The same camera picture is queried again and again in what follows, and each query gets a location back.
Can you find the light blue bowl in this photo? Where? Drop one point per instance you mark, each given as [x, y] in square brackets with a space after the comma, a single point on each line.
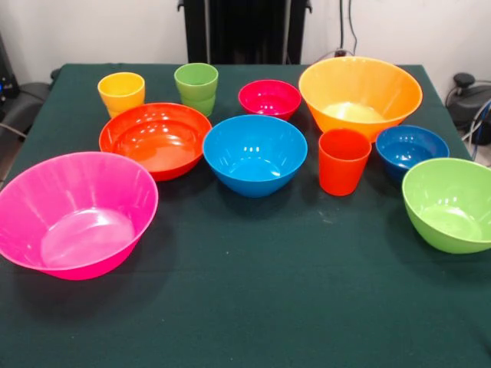
[253, 161]

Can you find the small magenta bowl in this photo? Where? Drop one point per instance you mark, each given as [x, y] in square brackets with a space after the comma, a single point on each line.
[268, 99]

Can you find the orange-red ribbed cup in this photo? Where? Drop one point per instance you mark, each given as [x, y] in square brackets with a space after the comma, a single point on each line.
[341, 172]

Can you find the red shallow bowl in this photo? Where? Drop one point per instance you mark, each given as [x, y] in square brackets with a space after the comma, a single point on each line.
[153, 145]

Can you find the dark green tablecloth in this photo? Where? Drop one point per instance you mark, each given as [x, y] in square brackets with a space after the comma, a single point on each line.
[245, 287]

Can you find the green cup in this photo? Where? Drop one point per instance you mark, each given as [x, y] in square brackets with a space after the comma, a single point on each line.
[195, 88]

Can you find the large orange bowl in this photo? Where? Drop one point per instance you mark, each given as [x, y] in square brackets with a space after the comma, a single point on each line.
[360, 88]

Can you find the yellow cup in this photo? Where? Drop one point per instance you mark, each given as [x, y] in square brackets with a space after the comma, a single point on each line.
[120, 96]

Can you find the small dark blue bowl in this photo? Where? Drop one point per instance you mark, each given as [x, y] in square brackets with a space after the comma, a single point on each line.
[406, 149]

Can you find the large pink bowl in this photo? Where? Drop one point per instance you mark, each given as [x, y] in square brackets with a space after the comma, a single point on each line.
[76, 230]

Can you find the light green bowl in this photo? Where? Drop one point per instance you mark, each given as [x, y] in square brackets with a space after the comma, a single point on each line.
[449, 214]

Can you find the black equipment box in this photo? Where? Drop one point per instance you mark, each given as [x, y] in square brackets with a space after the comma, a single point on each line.
[5, 76]

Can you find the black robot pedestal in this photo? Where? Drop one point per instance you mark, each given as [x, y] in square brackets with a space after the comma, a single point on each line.
[245, 30]

